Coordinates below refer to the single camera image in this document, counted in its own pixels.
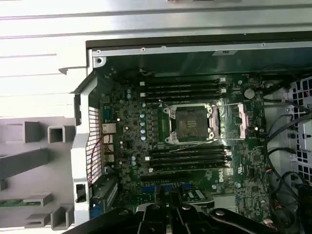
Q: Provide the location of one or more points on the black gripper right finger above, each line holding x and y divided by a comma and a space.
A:
195, 221

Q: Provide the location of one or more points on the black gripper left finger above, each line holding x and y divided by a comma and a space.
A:
151, 224

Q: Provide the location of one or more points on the metal socket cover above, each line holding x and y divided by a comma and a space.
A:
243, 119

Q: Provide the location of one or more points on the CPU socket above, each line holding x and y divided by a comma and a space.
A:
190, 122

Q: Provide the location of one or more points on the silver chipset heatsink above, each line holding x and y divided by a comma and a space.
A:
226, 203

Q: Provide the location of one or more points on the black expansion slot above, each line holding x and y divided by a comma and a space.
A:
163, 176

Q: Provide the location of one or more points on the RAM slot black clips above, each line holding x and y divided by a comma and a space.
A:
182, 87
190, 162
190, 151
182, 98

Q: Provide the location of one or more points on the green motherboard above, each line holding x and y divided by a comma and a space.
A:
243, 156

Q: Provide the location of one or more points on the black open PC case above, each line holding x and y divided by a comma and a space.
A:
80, 151

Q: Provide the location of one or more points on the green RAM stick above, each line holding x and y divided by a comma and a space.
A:
14, 202

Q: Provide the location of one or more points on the round coin battery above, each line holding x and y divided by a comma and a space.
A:
249, 93

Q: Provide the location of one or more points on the silver drive cage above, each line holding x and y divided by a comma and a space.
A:
306, 131

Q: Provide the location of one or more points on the grey parts rack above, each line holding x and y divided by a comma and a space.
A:
14, 158

